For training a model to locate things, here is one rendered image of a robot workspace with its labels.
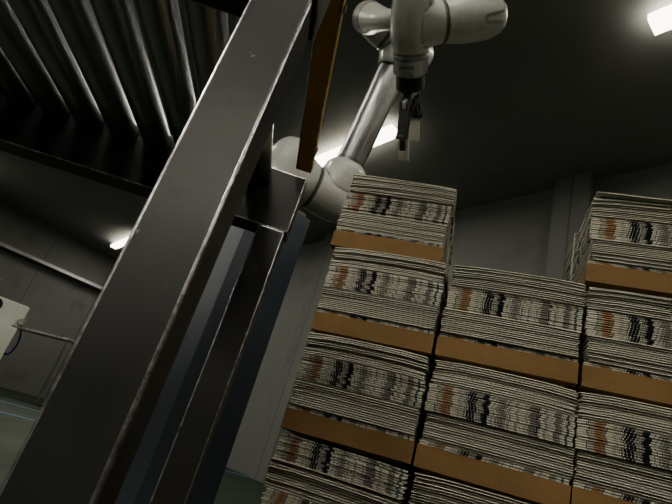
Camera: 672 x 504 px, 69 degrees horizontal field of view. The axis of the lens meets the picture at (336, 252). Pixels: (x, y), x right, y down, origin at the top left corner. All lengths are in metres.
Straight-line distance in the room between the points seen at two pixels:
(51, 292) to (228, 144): 10.91
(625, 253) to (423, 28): 0.69
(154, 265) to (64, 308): 10.95
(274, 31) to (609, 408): 0.92
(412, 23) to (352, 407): 0.89
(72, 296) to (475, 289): 10.53
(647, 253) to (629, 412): 0.35
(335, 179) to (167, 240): 1.31
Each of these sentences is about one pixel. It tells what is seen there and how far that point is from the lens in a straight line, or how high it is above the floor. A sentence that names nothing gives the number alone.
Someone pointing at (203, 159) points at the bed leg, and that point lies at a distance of 0.36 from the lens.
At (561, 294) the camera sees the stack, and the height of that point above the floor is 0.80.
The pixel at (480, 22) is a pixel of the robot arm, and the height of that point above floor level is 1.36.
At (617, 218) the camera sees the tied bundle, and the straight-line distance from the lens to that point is 1.28.
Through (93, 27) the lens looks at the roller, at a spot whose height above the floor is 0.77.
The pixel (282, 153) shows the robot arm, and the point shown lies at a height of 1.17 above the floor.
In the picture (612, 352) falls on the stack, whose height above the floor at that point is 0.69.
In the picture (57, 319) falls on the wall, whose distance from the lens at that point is 11.25.
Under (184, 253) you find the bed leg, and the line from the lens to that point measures 0.33.
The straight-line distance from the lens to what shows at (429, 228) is 1.26.
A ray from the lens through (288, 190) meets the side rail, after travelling 0.92.
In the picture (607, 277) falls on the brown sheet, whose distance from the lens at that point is 1.20.
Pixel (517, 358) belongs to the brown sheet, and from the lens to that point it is 1.10.
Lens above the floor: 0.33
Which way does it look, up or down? 23 degrees up
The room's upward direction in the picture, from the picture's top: 17 degrees clockwise
